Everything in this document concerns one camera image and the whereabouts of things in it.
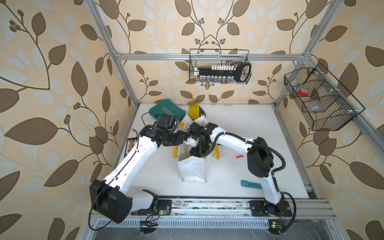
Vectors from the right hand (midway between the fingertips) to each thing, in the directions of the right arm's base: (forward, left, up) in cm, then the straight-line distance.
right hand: (196, 155), depth 86 cm
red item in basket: (+22, -60, +26) cm, 69 cm away
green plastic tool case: (+41, +21, 0) cm, 46 cm away
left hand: (+3, +8, +14) cm, 17 cm away
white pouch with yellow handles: (-12, +2, +10) cm, 16 cm away
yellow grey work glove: (+41, +1, -4) cm, 41 cm away
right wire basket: (+12, -65, +28) cm, 71 cm away
